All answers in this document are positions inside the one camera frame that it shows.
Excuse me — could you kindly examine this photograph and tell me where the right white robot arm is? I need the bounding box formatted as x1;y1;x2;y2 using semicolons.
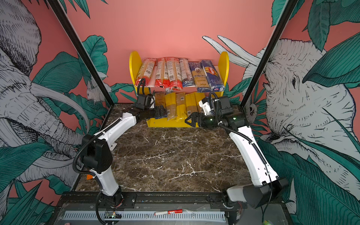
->
185;96;289;208

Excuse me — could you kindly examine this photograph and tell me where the clear blue-end spaghetti pack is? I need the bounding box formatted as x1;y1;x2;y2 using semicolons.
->
179;58;195;87

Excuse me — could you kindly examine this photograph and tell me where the brown blue-end spaghetti pack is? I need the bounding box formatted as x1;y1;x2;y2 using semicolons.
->
154;92;167;119

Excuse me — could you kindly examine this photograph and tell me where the dark-blue-top Arbella spaghetti pack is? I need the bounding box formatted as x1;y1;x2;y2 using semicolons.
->
189;62;211;93

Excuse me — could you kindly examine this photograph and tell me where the black front frame beam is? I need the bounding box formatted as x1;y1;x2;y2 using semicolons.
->
56;192;285;210

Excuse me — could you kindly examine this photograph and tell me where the red white marker pen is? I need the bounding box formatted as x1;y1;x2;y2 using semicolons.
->
154;209;183;216

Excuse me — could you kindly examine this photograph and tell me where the yellow pasta pack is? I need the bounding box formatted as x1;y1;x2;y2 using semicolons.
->
194;92;206;113
176;93;188;122
165;93;177;121
185;93;198;116

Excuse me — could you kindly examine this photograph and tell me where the small green circuit board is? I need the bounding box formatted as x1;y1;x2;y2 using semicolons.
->
105;211;122;219

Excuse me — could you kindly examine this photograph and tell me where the red spaghetti pack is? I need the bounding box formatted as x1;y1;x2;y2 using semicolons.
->
165;57;183;91
136;58;157;86
154;58;170;88

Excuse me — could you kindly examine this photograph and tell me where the black corner post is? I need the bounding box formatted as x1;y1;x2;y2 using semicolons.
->
47;0;115;107
240;0;298;110

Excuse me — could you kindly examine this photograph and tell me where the perforated metal rail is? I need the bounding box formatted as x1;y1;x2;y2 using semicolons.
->
61;211;227;223

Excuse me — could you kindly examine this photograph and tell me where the yellow shelf unit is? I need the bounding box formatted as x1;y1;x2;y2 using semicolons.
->
129;51;230;128

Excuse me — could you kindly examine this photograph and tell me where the left black corner post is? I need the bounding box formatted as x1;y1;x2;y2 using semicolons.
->
47;0;115;107

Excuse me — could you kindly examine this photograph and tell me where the blue Barilla spaghetti pack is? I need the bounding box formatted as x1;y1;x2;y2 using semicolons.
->
201;60;225;92

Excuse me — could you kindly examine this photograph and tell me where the right black corner post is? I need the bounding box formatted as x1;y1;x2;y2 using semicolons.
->
240;0;298;110

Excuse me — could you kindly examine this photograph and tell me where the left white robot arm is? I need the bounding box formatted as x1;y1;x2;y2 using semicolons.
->
72;94;156;208

